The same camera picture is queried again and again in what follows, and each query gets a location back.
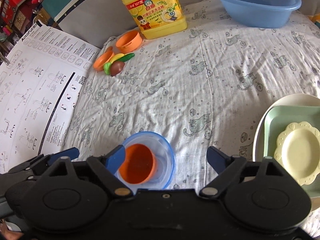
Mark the small yellow scalloped plate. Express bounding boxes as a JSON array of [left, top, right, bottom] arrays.
[[273, 121, 319, 186]]

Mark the square green plate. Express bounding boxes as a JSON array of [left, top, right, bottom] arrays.
[[264, 106, 319, 198]]

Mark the clear plastic bowl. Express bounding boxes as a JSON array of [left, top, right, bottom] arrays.
[[117, 135, 173, 190]]

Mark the white instruction sheet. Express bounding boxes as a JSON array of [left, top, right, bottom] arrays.
[[0, 22, 100, 173]]

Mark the small dark orange bowl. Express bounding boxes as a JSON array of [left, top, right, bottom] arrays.
[[118, 144, 157, 185]]

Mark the white cat print cloth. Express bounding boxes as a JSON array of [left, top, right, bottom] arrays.
[[65, 0, 319, 190]]

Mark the orange toy pot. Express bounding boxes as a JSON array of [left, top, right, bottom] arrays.
[[116, 30, 143, 54]]

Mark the blue translucent bowl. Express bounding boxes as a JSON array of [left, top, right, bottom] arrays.
[[113, 130, 175, 192]]

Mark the orange toy pan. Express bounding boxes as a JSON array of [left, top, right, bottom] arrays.
[[93, 46, 114, 72]]

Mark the yellow toy banana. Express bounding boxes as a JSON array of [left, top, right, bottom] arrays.
[[109, 53, 124, 63]]

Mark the green toy cucumber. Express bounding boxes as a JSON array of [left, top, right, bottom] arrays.
[[117, 53, 135, 62]]

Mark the green toy lettuce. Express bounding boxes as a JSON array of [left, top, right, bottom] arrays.
[[103, 62, 112, 75]]

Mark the yellow dish soap bottle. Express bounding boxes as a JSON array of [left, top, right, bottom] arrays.
[[122, 0, 187, 40]]

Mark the round white plate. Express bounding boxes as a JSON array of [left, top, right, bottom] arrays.
[[252, 93, 319, 161]]

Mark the large blue plastic basin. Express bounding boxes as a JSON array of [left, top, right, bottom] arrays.
[[220, 0, 302, 29]]

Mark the brown toy kiwi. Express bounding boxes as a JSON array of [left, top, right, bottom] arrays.
[[110, 61, 125, 76]]

